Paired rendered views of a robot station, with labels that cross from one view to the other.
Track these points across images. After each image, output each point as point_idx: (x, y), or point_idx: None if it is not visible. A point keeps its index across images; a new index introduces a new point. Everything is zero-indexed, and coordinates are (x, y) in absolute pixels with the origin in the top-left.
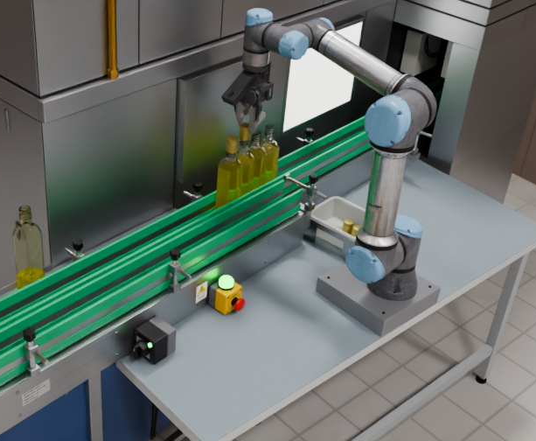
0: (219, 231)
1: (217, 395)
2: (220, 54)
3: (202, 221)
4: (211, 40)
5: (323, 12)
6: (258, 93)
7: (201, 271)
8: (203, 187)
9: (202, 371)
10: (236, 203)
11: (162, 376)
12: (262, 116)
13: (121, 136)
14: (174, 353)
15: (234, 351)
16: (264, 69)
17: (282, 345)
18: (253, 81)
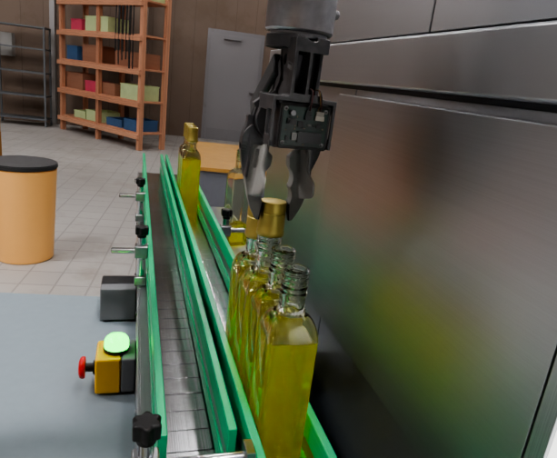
0: (194, 337)
1: (12, 317)
2: (396, 65)
3: (205, 295)
4: (410, 33)
5: None
6: (254, 101)
7: (144, 308)
8: (345, 383)
9: (52, 323)
10: (218, 338)
11: (84, 305)
12: (258, 184)
13: None
14: (100, 322)
15: (38, 353)
16: (266, 39)
17: None
18: (268, 73)
